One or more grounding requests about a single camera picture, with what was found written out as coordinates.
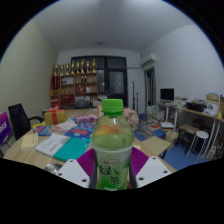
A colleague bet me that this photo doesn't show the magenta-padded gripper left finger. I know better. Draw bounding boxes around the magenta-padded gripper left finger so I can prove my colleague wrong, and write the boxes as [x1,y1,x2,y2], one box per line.
[56,147,98,189]

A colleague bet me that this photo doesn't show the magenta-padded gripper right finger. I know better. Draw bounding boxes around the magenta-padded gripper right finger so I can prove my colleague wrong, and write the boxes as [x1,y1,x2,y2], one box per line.
[128,146,173,189]

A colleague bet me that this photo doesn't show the green tea plastic bottle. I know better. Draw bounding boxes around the green tea plastic bottle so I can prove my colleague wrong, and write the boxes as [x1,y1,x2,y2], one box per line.
[91,98,135,192]

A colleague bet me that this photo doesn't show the teal book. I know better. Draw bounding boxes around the teal book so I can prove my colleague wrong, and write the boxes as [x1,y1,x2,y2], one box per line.
[53,136,93,163]

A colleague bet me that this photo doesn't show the light wooden side table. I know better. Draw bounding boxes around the light wooden side table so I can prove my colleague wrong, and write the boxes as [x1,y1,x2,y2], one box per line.
[141,136,171,157]

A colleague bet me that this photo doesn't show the blue printed book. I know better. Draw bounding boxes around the blue printed book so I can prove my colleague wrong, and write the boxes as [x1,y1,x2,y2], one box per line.
[64,122,96,139]

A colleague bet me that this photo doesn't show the white printed booklet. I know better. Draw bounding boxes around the white printed booklet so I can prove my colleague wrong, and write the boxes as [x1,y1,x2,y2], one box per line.
[35,133,70,158]

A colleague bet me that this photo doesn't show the pink wrapped pack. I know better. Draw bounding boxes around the pink wrapped pack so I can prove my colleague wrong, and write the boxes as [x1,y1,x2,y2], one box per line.
[74,114,98,125]

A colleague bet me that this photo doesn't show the pink flower bouquet pot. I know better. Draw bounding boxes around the pink flower bouquet pot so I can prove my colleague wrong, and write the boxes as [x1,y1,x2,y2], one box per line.
[122,107,140,129]

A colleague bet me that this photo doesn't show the pile of books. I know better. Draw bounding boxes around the pile of books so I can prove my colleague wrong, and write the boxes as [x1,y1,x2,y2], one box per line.
[144,105,167,126]

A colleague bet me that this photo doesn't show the colourful printed book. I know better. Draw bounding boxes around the colourful printed book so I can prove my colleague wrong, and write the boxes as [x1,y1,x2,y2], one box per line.
[32,124,54,137]

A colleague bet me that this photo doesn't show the yellow gift box red ribbon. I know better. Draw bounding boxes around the yellow gift box red ribbon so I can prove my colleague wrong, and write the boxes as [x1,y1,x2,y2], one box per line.
[43,105,67,126]

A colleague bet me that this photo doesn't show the brown wooden stool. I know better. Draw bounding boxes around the brown wooden stool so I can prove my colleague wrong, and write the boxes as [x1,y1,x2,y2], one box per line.
[179,124,201,154]

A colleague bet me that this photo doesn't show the beige flat block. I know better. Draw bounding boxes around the beige flat block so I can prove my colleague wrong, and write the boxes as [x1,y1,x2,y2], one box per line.
[20,132,39,153]

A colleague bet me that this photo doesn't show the white round stool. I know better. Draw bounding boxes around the white round stool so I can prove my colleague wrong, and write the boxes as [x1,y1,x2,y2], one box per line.
[186,130,210,158]

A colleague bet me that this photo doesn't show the black tripod stand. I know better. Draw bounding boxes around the black tripod stand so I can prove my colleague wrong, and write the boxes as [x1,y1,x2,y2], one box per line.
[131,80,136,111]

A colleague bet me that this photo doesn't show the computer monitor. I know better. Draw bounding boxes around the computer monitor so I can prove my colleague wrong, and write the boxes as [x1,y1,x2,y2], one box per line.
[160,87,175,102]

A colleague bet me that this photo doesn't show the long wooden side desk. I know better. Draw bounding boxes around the long wooden side desk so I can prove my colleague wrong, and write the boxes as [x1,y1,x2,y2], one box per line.
[156,99,224,161]

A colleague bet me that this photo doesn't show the wooden shelf unit with trophies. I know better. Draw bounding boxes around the wooden shelf unit with trophies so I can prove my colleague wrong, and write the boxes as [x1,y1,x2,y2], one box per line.
[49,58,99,108]

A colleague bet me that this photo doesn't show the black case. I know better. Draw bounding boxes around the black case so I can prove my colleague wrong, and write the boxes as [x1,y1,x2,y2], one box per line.
[185,101,206,113]

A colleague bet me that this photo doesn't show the black office chair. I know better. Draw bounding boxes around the black office chair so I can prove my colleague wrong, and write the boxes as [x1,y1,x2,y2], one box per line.
[7,103,45,141]

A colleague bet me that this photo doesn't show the dark glass door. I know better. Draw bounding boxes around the dark glass door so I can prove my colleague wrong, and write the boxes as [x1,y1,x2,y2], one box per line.
[70,55,129,108]

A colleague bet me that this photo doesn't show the purple sign board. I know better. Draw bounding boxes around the purple sign board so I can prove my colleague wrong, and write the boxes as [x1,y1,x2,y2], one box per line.
[0,110,14,147]

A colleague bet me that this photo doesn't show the white wall air conditioner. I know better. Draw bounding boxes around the white wall air conditioner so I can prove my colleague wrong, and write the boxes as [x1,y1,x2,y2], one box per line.
[140,53,157,68]

